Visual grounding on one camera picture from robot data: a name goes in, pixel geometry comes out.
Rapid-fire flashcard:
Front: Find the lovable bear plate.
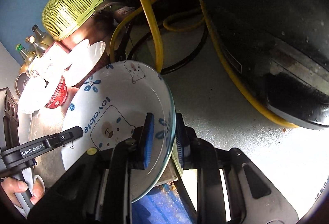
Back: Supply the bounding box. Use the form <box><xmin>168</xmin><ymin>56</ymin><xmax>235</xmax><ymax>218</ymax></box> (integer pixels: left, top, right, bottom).
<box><xmin>61</xmin><ymin>61</ymin><xmax>176</xmax><ymax>202</ymax></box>

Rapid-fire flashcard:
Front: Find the red bowl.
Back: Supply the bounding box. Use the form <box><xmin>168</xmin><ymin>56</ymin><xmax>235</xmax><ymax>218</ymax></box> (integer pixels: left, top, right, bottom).
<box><xmin>63</xmin><ymin>41</ymin><xmax>107</xmax><ymax>87</ymax></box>
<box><xmin>45</xmin><ymin>75</ymin><xmax>67</xmax><ymax>109</ymax></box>
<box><xmin>64</xmin><ymin>39</ymin><xmax>90</xmax><ymax>74</ymax></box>

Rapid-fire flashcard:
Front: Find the red bowl front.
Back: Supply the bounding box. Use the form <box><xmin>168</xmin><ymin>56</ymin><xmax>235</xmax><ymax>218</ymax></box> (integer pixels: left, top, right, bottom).
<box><xmin>45</xmin><ymin>75</ymin><xmax>67</xmax><ymax>109</ymax></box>

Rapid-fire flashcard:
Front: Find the person's left hand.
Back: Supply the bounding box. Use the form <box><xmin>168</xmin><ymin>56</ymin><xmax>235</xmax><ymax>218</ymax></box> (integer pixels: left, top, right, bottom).
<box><xmin>1</xmin><ymin>178</ymin><xmax>45</xmax><ymax>208</ymax></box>

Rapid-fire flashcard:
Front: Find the white bear pattern bowl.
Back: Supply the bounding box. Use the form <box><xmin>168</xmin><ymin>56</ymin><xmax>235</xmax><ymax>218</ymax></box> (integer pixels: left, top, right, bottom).
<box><xmin>18</xmin><ymin>76</ymin><xmax>46</xmax><ymax>114</ymax></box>

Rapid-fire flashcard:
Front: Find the steel bowl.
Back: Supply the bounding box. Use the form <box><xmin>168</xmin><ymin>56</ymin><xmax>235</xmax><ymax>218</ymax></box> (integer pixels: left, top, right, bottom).
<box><xmin>15</xmin><ymin>72</ymin><xmax>30</xmax><ymax>97</ymax></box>

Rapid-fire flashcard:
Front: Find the green cap oil bottle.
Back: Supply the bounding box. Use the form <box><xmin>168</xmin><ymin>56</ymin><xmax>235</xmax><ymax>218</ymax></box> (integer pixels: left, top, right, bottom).
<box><xmin>16</xmin><ymin>43</ymin><xmax>36</xmax><ymax>72</ymax></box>

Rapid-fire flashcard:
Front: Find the pink floral bowl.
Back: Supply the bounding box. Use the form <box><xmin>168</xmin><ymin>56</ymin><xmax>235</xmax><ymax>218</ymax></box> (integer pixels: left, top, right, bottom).
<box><xmin>27</xmin><ymin>41</ymin><xmax>70</xmax><ymax>82</ymax></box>

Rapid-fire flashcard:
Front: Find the gold cap oil bottle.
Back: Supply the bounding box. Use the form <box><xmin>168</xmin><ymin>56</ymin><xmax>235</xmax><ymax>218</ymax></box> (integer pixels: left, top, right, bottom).
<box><xmin>25</xmin><ymin>36</ymin><xmax>49</xmax><ymax>58</ymax></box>

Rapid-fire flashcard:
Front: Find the copper metal basin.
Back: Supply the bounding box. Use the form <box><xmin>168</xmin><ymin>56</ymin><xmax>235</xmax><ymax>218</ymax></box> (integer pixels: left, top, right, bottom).
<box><xmin>61</xmin><ymin>12</ymin><xmax>115</xmax><ymax>49</ymax></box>

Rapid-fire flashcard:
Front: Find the black cap sauce bottle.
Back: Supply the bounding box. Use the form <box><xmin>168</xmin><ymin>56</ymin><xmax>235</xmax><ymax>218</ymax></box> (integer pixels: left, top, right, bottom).
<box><xmin>32</xmin><ymin>24</ymin><xmax>54</xmax><ymax>47</ymax></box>

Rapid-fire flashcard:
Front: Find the black electric cooker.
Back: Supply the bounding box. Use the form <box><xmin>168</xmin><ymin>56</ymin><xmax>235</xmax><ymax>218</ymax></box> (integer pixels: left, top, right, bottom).
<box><xmin>203</xmin><ymin>0</ymin><xmax>328</xmax><ymax>130</ymax></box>

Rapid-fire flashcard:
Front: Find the yellow mesh food cover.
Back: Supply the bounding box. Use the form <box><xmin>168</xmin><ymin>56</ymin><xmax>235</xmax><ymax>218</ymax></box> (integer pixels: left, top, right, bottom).
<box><xmin>41</xmin><ymin>0</ymin><xmax>104</xmax><ymax>41</ymax></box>

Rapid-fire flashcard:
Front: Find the yellow cable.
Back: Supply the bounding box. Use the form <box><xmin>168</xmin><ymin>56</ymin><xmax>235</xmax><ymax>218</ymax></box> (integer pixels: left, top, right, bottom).
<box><xmin>109</xmin><ymin>0</ymin><xmax>299</xmax><ymax>129</ymax></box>

